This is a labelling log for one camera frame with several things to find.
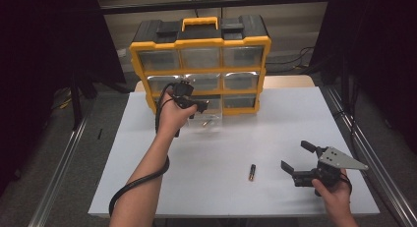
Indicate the white wall socket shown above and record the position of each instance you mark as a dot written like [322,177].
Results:
[122,53]

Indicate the dark curtain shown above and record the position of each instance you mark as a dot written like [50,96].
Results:
[39,56]
[387,56]

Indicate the person's right hand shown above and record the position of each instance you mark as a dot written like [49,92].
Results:
[336,200]

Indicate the black gold battery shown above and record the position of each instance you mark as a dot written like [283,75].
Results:
[207,123]
[252,173]

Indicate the aluminium floor rail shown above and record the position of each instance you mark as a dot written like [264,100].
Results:
[389,194]
[55,181]

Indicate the person's left hand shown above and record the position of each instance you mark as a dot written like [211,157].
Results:
[172,117]

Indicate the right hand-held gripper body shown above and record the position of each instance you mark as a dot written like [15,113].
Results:
[341,160]

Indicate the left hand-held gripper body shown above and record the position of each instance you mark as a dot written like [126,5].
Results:
[183,91]

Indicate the rows of clear organizer drawers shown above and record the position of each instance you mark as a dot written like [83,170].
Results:
[200,57]

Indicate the small black floor object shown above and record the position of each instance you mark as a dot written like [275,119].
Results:
[100,134]

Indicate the yellow black drawer organizer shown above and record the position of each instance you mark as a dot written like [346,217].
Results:
[203,42]

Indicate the clear plastic drawer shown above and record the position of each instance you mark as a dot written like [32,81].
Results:
[214,115]

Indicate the black horizontal wall bar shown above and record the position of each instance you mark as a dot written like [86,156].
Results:
[147,7]

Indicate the black metal stand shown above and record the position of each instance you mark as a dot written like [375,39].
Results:
[77,112]

